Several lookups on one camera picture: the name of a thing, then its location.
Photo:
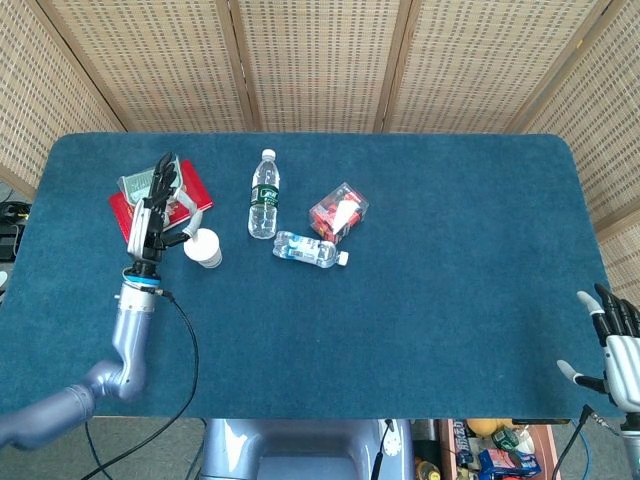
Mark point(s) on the clear green plastic packet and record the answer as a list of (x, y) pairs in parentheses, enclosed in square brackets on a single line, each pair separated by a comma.
[(135, 185)]

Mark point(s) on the pink storage crate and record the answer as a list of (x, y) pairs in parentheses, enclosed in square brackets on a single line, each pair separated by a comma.
[(547, 450)]

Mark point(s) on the clear plastic strip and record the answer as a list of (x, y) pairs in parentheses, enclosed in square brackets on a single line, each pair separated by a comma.
[(187, 198)]

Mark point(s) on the yellow round fruit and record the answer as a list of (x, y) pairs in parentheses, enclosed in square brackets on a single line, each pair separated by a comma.
[(485, 428)]

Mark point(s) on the woven rattan screen panel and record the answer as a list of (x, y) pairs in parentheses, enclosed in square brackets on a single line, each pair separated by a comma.
[(160, 60), (320, 60), (35, 100), (605, 140), (480, 60)]

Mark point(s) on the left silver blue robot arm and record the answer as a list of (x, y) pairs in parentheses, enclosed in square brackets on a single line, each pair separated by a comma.
[(130, 335)]

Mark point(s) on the red hardcover book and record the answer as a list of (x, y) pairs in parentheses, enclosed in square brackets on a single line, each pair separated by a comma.
[(200, 197)]

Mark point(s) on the blue label water bottle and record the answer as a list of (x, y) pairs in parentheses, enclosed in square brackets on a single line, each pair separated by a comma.
[(310, 250)]

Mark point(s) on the white paper cup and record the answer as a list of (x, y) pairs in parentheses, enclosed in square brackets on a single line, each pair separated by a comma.
[(205, 250)]

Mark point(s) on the blue snack packet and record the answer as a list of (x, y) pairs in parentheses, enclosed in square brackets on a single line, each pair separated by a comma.
[(510, 461)]

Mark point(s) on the black floor equipment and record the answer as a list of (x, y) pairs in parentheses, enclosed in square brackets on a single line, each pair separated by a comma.
[(11, 230)]

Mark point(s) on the green label water bottle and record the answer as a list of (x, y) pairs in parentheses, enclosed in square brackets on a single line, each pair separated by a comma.
[(263, 200)]

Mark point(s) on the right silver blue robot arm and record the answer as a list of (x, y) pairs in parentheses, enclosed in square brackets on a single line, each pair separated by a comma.
[(632, 450)]

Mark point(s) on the silver blue robot torso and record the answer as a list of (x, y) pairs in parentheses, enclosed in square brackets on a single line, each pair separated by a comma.
[(300, 450)]

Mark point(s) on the clear box with red items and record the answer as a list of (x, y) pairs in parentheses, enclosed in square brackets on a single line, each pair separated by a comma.
[(340, 212)]

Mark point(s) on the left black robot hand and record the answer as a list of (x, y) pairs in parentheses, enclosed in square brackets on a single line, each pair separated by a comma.
[(150, 225)]

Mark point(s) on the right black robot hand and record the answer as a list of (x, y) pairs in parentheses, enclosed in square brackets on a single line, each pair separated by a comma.
[(622, 365)]

